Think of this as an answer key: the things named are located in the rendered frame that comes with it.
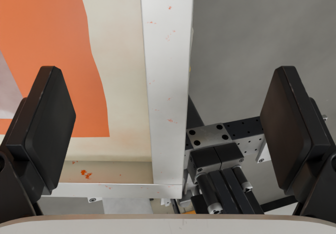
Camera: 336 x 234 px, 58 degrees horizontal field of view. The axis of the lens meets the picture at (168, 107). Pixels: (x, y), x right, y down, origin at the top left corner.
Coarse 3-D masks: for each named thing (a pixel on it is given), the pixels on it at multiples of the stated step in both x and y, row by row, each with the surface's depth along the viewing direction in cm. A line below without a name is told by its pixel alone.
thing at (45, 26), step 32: (0, 0) 25; (32, 0) 25; (64, 0) 25; (0, 32) 27; (32, 32) 27; (64, 32) 27; (0, 64) 30; (32, 64) 30; (64, 64) 30; (0, 96) 33; (96, 96) 33; (0, 128) 37; (96, 128) 37
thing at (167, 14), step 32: (160, 0) 21; (192, 0) 21; (160, 32) 23; (160, 64) 25; (160, 96) 28; (160, 128) 31; (64, 160) 42; (160, 160) 35; (64, 192) 41; (96, 192) 41; (128, 192) 41; (160, 192) 40
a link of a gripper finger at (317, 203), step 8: (328, 160) 9; (328, 168) 9; (320, 176) 9; (328, 176) 9; (320, 184) 8; (328, 184) 8; (312, 192) 8; (320, 192) 8; (328, 192) 8; (312, 200) 8; (320, 200) 8; (328, 200) 8; (296, 208) 10; (304, 208) 8; (312, 208) 8; (320, 208) 8; (328, 208) 8; (312, 216) 8; (320, 216) 8; (328, 216) 8
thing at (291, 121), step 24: (288, 72) 11; (288, 96) 11; (264, 120) 13; (288, 120) 11; (312, 120) 10; (288, 144) 11; (312, 144) 9; (288, 168) 11; (312, 168) 9; (288, 192) 11
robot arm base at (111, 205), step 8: (104, 200) 61; (112, 200) 59; (120, 200) 58; (128, 200) 58; (136, 200) 59; (144, 200) 60; (104, 208) 60; (112, 208) 58; (120, 208) 57; (128, 208) 57; (136, 208) 57; (144, 208) 58
